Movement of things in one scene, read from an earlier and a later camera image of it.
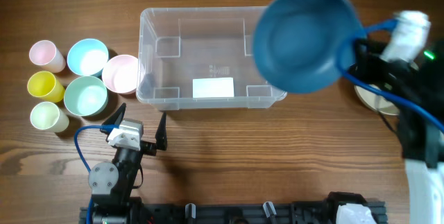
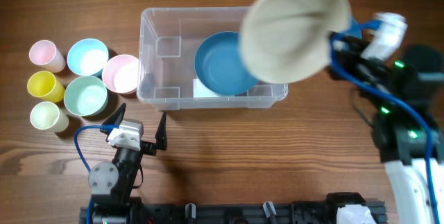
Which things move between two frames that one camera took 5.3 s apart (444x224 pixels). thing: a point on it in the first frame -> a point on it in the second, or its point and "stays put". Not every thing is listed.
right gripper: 363,50 stays put
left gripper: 150,147 stays put
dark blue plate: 298,36 -> 219,66
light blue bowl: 88,57 stays put
